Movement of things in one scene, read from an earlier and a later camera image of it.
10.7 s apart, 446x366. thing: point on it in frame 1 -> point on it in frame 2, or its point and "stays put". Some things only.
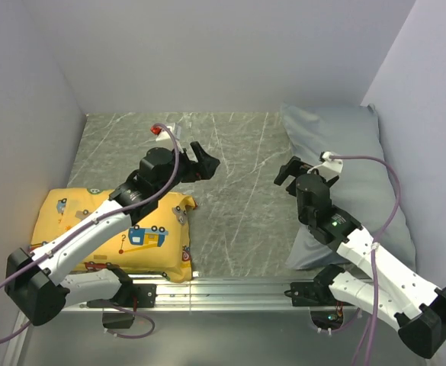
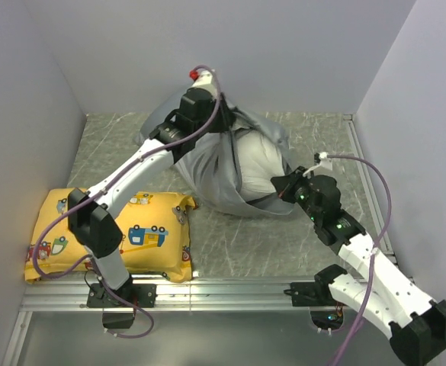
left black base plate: (146, 296) stays put
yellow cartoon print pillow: (157, 245) stays put
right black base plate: (314, 293) stays put
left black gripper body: (187, 171) -> (220, 121)
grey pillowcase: (367, 188) -> (213, 170)
